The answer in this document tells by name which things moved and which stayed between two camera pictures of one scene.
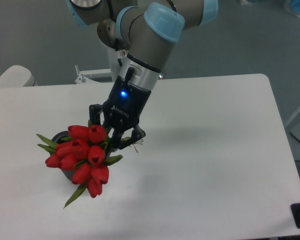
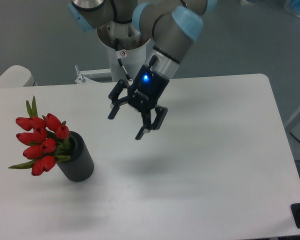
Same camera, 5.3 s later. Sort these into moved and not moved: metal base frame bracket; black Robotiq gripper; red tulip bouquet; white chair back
Moved: red tulip bouquet; black Robotiq gripper
Not moved: white chair back; metal base frame bracket
